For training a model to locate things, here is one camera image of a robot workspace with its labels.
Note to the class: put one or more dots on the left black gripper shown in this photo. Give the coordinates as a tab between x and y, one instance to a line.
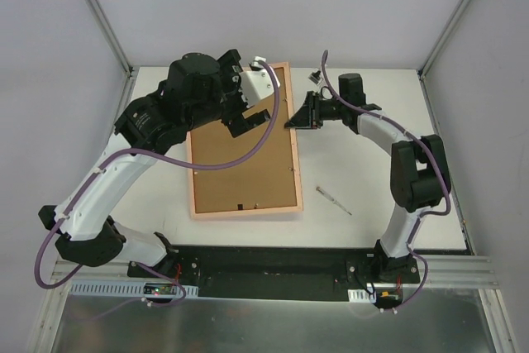
231	94

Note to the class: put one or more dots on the right aluminium post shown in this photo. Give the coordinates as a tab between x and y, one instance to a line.
442	40

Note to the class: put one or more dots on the shiny metal floor sheet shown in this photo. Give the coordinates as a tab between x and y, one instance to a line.
436	321

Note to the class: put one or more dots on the left white cable duct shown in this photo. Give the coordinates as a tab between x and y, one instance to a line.
131	289

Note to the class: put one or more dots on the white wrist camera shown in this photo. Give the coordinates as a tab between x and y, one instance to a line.
256	83
316	77

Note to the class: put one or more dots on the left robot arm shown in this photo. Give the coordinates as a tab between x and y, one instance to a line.
199	89

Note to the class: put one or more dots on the left aluminium post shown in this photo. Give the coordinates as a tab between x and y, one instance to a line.
109	35

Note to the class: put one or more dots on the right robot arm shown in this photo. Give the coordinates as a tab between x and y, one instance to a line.
419	176

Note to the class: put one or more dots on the clear tester screwdriver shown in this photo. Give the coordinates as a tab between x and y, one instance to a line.
332	200

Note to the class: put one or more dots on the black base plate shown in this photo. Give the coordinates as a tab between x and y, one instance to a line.
285	287

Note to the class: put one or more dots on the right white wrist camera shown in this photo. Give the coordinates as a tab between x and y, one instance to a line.
316	77

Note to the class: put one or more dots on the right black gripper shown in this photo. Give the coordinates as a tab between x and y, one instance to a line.
311	109

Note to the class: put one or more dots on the aluminium front rail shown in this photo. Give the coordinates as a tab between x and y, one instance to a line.
454	270

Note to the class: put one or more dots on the left aluminium side rail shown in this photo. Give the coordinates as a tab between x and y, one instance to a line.
115	171

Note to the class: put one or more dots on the aluminium post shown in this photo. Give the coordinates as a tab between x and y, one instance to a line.
442	40
109	35

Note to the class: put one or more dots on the red picture frame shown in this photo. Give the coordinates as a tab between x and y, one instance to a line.
268	183

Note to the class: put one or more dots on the aluminium side rail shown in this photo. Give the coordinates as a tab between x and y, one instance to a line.
115	171
455	202

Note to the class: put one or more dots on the right white cable duct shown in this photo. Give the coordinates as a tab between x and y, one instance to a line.
361	296

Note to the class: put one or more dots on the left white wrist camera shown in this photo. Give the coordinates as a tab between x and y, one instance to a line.
256	83

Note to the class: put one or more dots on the white cable duct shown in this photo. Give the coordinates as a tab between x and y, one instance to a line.
131	289
361	296

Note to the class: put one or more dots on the right aluminium side rail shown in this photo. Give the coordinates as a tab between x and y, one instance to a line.
455	202

